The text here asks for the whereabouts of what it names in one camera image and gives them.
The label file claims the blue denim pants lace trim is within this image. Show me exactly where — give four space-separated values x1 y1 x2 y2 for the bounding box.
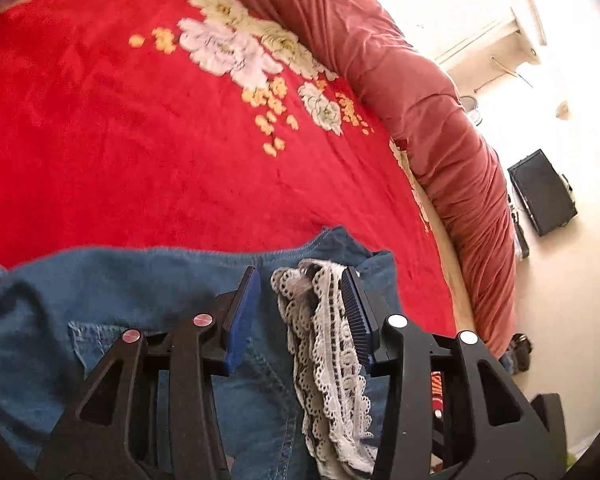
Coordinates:
0 226 398 480

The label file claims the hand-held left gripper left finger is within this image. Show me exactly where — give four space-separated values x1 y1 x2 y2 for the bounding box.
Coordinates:
34 266 262 480

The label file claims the red floral blanket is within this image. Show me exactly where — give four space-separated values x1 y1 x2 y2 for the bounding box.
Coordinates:
0 0 458 321

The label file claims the grey round object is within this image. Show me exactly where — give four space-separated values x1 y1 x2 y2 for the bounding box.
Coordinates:
460 95 483 126

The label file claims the pink-red comforter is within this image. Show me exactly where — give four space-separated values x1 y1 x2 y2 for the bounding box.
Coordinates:
177 0 518 361

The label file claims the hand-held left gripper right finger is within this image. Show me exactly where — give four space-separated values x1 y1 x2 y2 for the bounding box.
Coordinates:
341 266 567 480

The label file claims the black flat screen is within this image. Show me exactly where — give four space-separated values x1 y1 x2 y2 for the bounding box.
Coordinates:
507 149 578 237

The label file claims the dark small object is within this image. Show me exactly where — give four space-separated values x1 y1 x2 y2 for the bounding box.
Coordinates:
500 332 533 376

